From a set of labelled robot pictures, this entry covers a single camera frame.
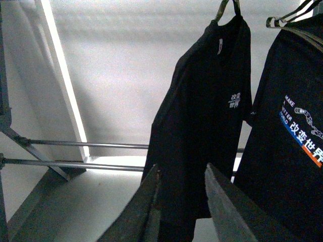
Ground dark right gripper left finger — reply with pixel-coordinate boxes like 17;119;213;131
97;164;160;242

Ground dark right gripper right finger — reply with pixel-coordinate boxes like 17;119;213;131
204;163;298;241

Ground black printed t-shirt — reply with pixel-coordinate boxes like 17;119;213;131
234;30;322;241

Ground green clothes hanger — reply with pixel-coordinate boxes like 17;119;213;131
214;0;242;22

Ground black t-shirt small logo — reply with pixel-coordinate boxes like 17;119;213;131
143;16;252;241

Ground upper horizontal metal rod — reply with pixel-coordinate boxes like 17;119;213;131
24;139;245;153

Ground horizontal metal rod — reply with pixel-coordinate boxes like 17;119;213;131
24;139;245;153
1;158;143;172

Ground lower horizontal metal rod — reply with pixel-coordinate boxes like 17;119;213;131
1;158;143;172

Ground grey rack frame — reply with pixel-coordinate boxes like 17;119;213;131
0;10;88;242

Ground white vertical wall strip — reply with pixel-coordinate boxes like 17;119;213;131
35;1;87;143

